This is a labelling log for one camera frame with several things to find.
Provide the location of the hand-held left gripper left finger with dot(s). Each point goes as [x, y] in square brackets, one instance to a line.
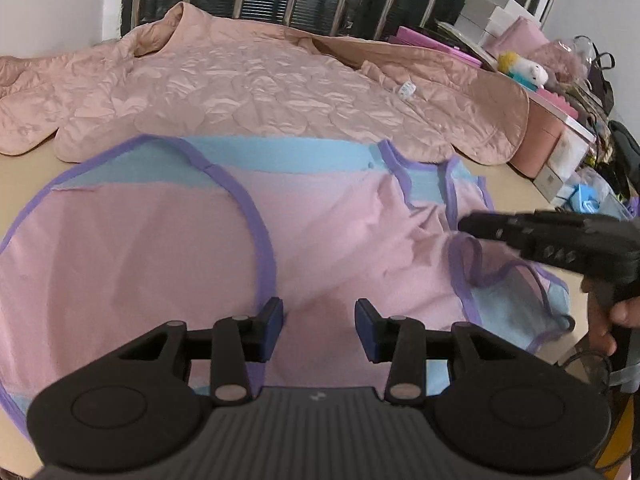
[272, 327]

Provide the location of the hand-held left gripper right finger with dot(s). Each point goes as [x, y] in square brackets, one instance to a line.
[364, 330]

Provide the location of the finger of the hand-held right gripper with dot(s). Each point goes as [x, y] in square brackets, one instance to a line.
[560, 222]
[500, 230]

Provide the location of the pink blue purple-trimmed vest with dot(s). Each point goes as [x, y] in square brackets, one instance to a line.
[150, 260]

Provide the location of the person's right hand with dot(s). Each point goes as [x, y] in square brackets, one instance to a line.
[600, 327]

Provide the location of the blue plastic pack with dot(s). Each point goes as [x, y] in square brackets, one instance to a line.
[585, 199]

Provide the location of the white labelled box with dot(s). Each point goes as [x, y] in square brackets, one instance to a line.
[562, 160]

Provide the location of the pink storage box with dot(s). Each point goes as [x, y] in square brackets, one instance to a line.
[537, 135]

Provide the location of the black backpack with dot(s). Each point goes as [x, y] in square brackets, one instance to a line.
[627, 155]

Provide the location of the black handbag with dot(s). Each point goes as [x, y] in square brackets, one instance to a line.
[600, 80]

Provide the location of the yellow white plush toy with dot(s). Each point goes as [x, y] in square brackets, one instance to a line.
[525, 69]

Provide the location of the pink quilted bag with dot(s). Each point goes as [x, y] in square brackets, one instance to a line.
[522, 35]

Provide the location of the magenta flat box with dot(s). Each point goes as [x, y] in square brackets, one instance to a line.
[430, 42]

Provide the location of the stack of white boxes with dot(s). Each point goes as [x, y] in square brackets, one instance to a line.
[487, 12]

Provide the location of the pink quilted jacket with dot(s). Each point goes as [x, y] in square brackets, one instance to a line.
[225, 85]

